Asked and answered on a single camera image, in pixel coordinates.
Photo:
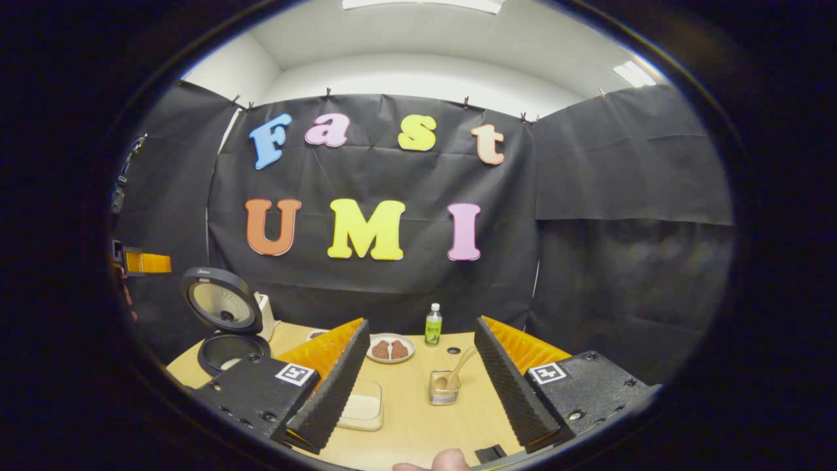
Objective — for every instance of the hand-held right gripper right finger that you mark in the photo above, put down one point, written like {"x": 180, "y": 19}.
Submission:
{"x": 513, "y": 399}

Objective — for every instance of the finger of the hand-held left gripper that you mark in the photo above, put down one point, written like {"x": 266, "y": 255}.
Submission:
{"x": 150, "y": 263}

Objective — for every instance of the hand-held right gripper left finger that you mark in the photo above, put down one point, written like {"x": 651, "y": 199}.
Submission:
{"x": 327, "y": 399}

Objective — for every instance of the white rice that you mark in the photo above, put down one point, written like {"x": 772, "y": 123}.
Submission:
{"x": 363, "y": 405}

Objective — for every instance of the wooden spoon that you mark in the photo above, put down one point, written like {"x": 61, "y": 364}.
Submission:
{"x": 458, "y": 366}

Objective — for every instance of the clear chopstick holder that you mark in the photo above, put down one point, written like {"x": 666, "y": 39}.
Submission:
{"x": 444, "y": 396}

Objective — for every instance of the dark grey rice cooker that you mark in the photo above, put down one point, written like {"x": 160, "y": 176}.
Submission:
{"x": 225, "y": 304}

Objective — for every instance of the clear plastic container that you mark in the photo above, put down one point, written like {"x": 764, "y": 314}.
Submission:
{"x": 363, "y": 425}

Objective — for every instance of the white divided bean dish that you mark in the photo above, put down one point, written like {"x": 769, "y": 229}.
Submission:
{"x": 316, "y": 334}

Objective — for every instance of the brown meat piece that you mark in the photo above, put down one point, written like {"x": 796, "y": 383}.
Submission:
{"x": 399, "y": 350}
{"x": 380, "y": 349}

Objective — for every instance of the white round plate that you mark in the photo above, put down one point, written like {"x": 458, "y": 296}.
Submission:
{"x": 390, "y": 360}

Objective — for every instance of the black stand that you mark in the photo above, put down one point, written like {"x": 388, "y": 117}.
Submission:
{"x": 124, "y": 176}

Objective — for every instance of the white toaster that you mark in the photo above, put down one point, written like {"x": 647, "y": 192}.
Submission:
{"x": 267, "y": 317}

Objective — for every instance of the green label drink bottle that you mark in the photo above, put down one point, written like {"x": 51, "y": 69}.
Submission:
{"x": 433, "y": 327}

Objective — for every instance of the small ceiling light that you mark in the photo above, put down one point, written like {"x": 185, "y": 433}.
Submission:
{"x": 634, "y": 74}

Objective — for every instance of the long ceiling light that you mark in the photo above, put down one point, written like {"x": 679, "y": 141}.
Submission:
{"x": 425, "y": 4}

